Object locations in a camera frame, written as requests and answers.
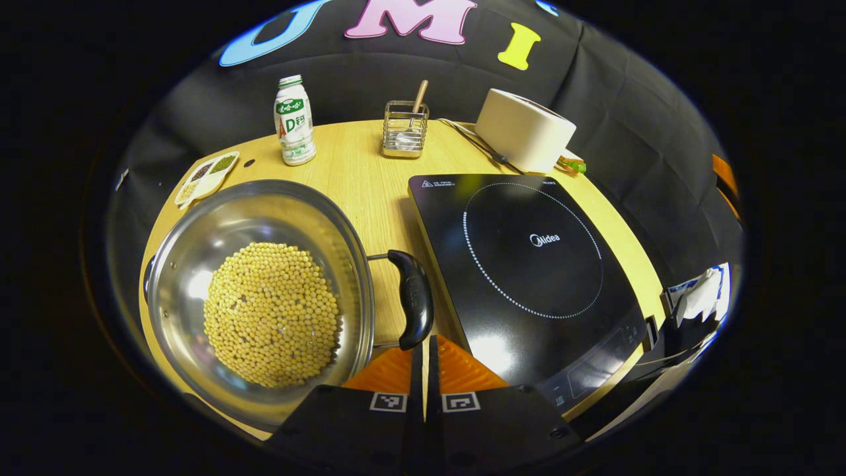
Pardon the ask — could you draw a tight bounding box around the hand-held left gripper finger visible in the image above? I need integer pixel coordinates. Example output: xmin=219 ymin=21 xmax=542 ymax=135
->
xmin=264 ymin=335 xmax=427 ymax=463
xmin=426 ymin=335 xmax=586 ymax=463

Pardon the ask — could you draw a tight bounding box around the white divided bean dish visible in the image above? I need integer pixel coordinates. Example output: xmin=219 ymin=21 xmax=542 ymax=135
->
xmin=174 ymin=151 xmax=240 ymax=211

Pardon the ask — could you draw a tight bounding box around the metal wire utensil holder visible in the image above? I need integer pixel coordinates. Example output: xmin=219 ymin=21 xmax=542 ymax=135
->
xmin=382 ymin=100 xmax=430 ymax=159

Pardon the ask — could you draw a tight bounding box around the white toaster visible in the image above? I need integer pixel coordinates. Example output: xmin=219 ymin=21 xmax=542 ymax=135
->
xmin=475 ymin=88 xmax=577 ymax=175

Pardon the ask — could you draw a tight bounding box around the steel pot with black handle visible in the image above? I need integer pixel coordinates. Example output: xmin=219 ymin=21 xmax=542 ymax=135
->
xmin=142 ymin=178 xmax=436 ymax=428

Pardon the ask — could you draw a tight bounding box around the white drink bottle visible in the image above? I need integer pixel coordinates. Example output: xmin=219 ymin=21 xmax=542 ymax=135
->
xmin=274 ymin=75 xmax=317 ymax=166

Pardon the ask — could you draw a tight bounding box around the pile of soybeans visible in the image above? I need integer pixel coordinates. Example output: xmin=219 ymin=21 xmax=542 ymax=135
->
xmin=203 ymin=242 xmax=342 ymax=389

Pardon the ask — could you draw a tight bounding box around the toaster power cable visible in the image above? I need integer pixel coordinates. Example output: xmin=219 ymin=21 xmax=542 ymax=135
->
xmin=436 ymin=118 xmax=511 ymax=166

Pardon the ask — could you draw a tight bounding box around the black induction cooktop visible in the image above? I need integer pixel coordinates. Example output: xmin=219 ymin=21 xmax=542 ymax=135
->
xmin=408 ymin=174 xmax=649 ymax=416

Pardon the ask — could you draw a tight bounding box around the wooden-handled spoon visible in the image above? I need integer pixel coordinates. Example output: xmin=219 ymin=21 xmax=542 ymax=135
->
xmin=397 ymin=80 xmax=430 ymax=147

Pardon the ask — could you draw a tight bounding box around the white and blue bag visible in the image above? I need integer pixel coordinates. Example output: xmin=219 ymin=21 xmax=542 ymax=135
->
xmin=664 ymin=263 xmax=732 ymax=326

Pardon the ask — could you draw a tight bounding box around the black backdrop cloth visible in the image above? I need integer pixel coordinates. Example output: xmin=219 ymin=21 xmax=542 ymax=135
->
xmin=106 ymin=0 xmax=744 ymax=292

